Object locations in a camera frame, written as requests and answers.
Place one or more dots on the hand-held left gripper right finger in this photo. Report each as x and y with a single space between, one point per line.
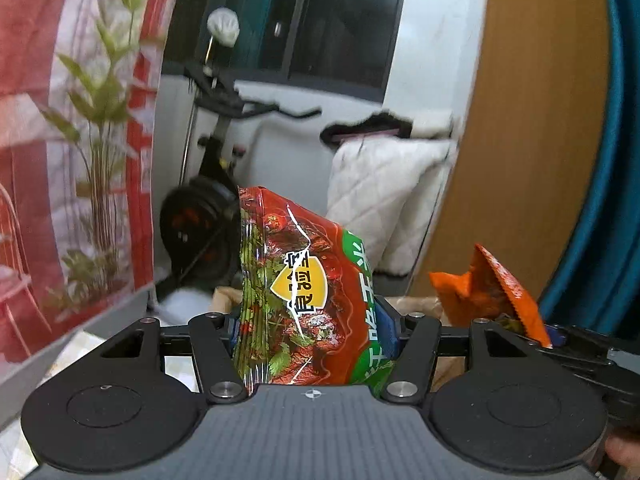
386 327

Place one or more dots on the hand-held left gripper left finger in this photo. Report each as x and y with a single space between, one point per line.
216 352

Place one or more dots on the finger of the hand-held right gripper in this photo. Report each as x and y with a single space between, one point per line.
556 336

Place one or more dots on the cardboard box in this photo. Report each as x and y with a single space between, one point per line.
417 306

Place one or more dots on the orange snack packet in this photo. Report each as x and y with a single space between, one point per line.
480 295

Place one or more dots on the red snack packet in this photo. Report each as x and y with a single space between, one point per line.
300 305

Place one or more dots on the person's right hand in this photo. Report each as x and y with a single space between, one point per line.
625 452

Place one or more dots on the white quilted pillow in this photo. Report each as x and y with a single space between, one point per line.
385 195

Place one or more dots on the black exercise bike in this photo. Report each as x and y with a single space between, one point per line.
200 210

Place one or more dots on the dark fluffy cloth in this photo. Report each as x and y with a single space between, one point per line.
365 127

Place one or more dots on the teal curtain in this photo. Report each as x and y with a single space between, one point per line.
620 135

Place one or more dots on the wooden board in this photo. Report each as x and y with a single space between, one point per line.
525 110

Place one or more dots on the red printed curtain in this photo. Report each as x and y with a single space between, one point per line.
65 160

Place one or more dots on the dark window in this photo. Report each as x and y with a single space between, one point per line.
325 15

